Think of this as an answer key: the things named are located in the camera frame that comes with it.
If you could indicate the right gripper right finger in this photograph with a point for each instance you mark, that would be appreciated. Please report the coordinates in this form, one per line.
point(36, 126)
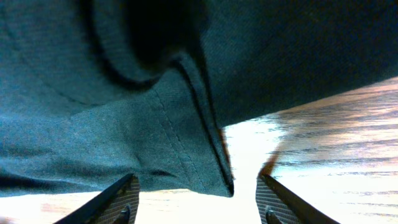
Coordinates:
point(279, 205)

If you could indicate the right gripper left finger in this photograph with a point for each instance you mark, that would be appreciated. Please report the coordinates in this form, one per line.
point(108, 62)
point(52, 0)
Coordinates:
point(115, 205)

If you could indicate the black t-shirt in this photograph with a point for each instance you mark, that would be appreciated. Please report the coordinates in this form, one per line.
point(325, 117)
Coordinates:
point(94, 90)

